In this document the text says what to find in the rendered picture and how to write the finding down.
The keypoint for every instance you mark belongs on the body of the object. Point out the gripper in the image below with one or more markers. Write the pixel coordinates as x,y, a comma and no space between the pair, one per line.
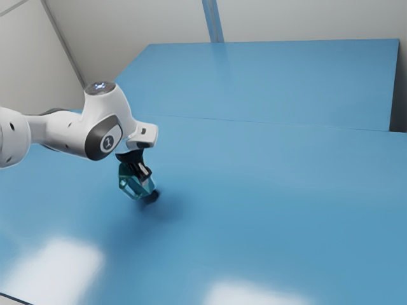
129,156

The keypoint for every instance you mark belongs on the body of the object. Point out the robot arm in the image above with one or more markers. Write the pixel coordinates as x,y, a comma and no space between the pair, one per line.
63,130

